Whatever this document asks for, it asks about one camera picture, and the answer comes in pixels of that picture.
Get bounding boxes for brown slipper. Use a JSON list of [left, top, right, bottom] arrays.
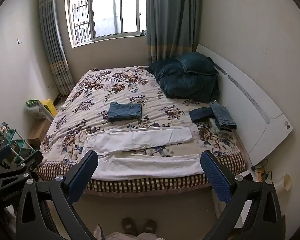
[[142, 219, 157, 236], [122, 217, 138, 237]]

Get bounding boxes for plastic bag with green item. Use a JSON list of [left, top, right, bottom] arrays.
[[25, 100, 47, 120]]

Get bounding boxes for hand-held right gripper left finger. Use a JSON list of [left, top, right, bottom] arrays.
[[15, 151, 99, 240]]

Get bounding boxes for teal wire rack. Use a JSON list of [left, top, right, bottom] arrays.
[[0, 122, 32, 164]]

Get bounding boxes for yellow box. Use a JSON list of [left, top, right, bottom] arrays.
[[41, 99, 57, 117]]

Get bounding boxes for white pants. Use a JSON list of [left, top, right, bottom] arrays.
[[82, 126, 204, 180]]

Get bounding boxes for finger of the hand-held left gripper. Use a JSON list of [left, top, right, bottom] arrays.
[[0, 146, 12, 166], [0, 151, 43, 188]]

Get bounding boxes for dark teal duvet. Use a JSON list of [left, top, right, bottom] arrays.
[[147, 57, 220, 103]]

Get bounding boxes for folded light clothes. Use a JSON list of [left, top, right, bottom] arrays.
[[209, 117, 234, 138]]

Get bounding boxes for person's light fuzzy clothing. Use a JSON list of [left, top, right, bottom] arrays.
[[94, 224, 165, 240]]

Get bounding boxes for cream paper roll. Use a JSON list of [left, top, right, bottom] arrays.
[[275, 174, 293, 193]]

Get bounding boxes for floral bed cover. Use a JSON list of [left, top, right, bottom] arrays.
[[36, 66, 247, 193]]

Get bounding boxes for brown cardboard box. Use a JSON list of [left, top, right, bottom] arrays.
[[27, 119, 53, 148]]

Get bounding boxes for folded faded blue jeans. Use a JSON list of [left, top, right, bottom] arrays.
[[209, 101, 237, 132]]

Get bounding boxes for dark teal pillow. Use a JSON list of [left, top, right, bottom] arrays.
[[175, 52, 219, 75]]

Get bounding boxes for white headboard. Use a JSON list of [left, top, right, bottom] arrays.
[[195, 44, 294, 165]]

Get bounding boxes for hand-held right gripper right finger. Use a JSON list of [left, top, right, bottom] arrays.
[[200, 151, 283, 240]]

